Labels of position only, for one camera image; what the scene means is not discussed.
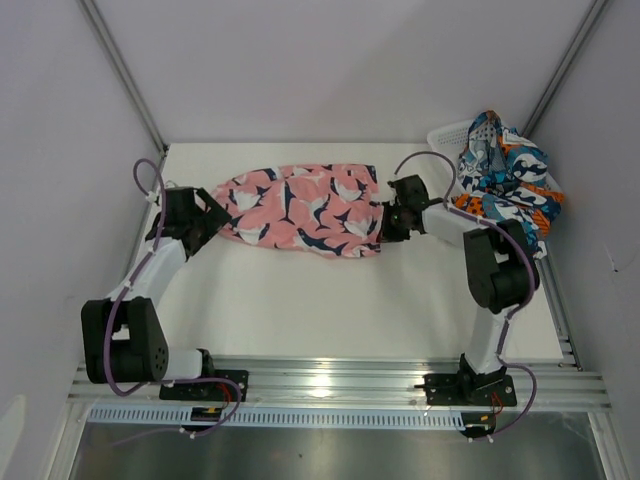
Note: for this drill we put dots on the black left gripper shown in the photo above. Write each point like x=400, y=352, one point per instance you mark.
x=215, y=218

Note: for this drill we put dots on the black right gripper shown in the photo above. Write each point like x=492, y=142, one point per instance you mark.
x=388, y=233

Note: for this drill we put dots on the pink shark print shorts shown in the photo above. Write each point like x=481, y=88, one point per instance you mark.
x=331, y=210

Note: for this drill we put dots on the blue orange patterned shorts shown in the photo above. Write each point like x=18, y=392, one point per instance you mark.
x=504, y=176

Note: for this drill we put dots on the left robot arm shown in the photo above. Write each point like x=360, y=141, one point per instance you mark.
x=122, y=335

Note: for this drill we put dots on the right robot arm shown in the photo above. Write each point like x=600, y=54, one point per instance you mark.
x=501, y=278

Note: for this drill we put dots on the white plastic basket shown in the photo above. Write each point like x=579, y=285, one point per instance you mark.
x=450, y=140

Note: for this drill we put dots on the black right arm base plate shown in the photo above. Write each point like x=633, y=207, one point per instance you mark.
x=448, y=389

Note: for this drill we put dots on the aluminium mounting rail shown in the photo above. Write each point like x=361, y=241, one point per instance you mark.
x=390, y=384

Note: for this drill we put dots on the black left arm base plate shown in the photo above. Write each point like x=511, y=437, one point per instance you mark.
x=200, y=390

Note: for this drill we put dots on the white slotted cable duct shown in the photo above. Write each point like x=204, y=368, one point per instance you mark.
x=416, y=419

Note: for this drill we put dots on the left aluminium frame post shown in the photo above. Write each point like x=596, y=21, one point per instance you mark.
x=106, y=41

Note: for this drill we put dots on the aluminium frame post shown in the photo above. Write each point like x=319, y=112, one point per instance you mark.
x=106, y=41
x=586, y=29

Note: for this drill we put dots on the right aluminium frame post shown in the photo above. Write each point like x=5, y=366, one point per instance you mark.
x=586, y=29

